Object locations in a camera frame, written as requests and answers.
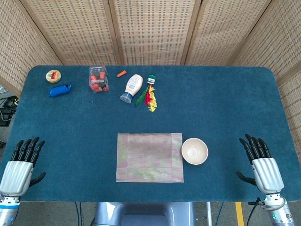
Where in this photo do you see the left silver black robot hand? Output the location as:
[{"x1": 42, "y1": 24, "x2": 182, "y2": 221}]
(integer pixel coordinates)
[{"x1": 0, "y1": 136, "x2": 47, "y2": 197}]

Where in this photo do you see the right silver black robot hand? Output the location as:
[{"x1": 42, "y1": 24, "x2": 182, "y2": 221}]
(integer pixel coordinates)
[{"x1": 236, "y1": 133, "x2": 285, "y2": 195}]

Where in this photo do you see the white round bowl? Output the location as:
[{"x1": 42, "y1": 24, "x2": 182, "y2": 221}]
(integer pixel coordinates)
[{"x1": 181, "y1": 137, "x2": 209, "y2": 165}]

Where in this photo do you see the beige woven placemat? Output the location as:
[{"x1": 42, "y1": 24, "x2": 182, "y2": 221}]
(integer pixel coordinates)
[{"x1": 116, "y1": 133, "x2": 184, "y2": 183}]

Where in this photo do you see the white table leg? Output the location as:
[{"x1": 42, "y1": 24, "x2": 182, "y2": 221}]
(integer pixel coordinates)
[{"x1": 206, "y1": 202, "x2": 213, "y2": 226}]

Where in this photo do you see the blue fish toy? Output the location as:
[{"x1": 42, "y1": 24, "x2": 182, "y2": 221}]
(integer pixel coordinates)
[{"x1": 48, "y1": 83, "x2": 72, "y2": 97}]

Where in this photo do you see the small yellow-lid jar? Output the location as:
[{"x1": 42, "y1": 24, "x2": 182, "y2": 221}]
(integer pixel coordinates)
[{"x1": 45, "y1": 69, "x2": 62, "y2": 84}]

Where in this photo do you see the clear box with orange caps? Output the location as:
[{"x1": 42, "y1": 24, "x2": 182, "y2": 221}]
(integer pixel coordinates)
[{"x1": 88, "y1": 65, "x2": 110, "y2": 93}]

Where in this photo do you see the gray blue robot torso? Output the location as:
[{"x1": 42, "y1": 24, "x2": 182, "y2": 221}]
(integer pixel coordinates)
[{"x1": 93, "y1": 202, "x2": 196, "y2": 226}]

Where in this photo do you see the colourful feather shuttlecock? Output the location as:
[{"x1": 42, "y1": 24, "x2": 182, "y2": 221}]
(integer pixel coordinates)
[{"x1": 135, "y1": 74, "x2": 157, "y2": 113}]

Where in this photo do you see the white mayonnaise squeeze bottle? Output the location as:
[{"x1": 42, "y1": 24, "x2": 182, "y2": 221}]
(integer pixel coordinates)
[{"x1": 119, "y1": 74, "x2": 144, "y2": 103}]

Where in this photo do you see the woven bamboo folding screen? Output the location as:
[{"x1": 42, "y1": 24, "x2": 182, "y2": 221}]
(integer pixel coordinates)
[{"x1": 0, "y1": 0, "x2": 301, "y2": 165}]

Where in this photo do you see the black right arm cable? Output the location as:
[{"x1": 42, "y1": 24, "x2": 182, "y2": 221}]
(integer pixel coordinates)
[{"x1": 246, "y1": 197, "x2": 263, "y2": 226}]

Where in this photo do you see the blue cable under table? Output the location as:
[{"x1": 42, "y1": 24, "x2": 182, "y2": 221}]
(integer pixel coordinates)
[
  {"x1": 74, "y1": 202, "x2": 83, "y2": 226},
  {"x1": 216, "y1": 202, "x2": 224, "y2": 226}
]

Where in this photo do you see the black cable bundle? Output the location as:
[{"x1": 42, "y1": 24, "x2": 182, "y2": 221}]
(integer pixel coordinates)
[{"x1": 0, "y1": 95, "x2": 21, "y2": 128}]

